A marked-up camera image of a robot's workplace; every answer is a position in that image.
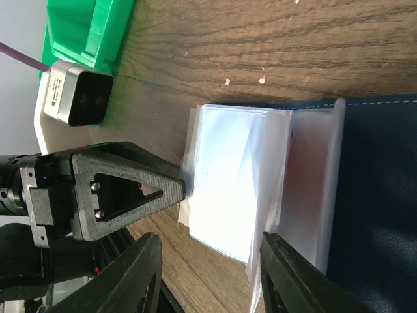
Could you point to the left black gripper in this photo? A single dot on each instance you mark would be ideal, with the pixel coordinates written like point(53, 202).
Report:
point(115, 184)

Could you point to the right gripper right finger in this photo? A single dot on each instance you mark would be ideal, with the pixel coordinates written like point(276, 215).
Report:
point(291, 284)

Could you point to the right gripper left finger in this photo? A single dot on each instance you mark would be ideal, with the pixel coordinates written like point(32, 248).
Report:
point(122, 284)

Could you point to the blue card holder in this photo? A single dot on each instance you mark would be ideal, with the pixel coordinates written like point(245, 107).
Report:
point(335, 178)

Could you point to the green bin upper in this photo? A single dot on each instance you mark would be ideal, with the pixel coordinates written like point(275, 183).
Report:
point(88, 32)

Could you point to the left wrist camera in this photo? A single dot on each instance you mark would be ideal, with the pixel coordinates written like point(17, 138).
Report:
point(77, 95)

